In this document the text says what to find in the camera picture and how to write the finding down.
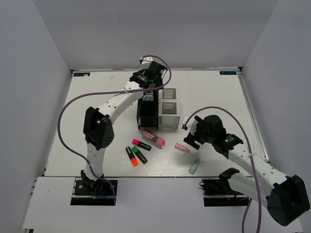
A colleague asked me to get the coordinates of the black mesh organizer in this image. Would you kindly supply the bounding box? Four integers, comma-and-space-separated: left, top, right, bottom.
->
137, 90, 159, 130

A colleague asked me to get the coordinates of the white mesh organizer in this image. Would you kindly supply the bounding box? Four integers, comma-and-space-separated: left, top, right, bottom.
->
158, 88, 180, 131

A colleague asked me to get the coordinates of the orange capped black highlighter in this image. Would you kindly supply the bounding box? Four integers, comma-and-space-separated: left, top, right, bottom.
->
125, 147, 138, 166

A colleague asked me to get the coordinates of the left blue corner label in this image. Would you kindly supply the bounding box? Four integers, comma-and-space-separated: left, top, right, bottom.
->
73, 72, 90, 77

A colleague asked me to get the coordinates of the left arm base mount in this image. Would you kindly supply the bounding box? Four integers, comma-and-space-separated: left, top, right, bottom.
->
70, 180, 115, 206

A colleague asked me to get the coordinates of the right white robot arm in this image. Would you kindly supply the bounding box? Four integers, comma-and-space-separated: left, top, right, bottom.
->
184, 115, 311, 226

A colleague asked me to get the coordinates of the pink tube with pins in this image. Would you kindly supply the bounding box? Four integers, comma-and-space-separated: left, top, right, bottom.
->
141, 129, 165, 149

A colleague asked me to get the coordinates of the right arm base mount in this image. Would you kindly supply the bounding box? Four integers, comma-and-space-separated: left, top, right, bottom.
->
199, 168, 249, 207

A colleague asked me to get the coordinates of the green capped black highlighter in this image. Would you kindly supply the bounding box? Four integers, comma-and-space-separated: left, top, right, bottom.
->
132, 146, 148, 164

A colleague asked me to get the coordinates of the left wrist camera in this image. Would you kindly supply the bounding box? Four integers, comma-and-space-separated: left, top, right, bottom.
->
139, 56, 153, 69

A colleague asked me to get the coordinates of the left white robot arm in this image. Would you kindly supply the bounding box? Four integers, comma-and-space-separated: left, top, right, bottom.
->
81, 61, 167, 194

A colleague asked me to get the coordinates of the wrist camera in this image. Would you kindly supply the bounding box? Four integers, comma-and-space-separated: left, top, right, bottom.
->
139, 56, 153, 69
182, 116, 198, 134

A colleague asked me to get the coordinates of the pink capped black highlighter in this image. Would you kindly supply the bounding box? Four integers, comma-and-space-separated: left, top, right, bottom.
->
132, 139, 152, 151

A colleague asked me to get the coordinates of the blue corner label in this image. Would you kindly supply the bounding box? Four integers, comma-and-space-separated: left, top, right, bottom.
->
73, 72, 90, 77
219, 71, 237, 75

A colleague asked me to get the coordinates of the right blue corner label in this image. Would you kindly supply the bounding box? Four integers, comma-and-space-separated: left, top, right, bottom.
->
219, 71, 237, 75

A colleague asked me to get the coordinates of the green transparent tube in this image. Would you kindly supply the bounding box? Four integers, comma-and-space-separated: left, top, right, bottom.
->
189, 159, 201, 175

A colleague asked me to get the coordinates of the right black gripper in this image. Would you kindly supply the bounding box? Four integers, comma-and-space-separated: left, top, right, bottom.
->
184, 116, 215, 150

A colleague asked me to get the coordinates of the pink transparent tube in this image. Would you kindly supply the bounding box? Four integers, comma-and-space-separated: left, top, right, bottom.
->
174, 143, 191, 153

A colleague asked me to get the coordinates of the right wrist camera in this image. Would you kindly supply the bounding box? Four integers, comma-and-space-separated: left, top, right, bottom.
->
182, 116, 198, 134

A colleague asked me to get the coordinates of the blue glue jar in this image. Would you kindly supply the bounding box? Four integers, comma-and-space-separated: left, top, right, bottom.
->
142, 93, 154, 101

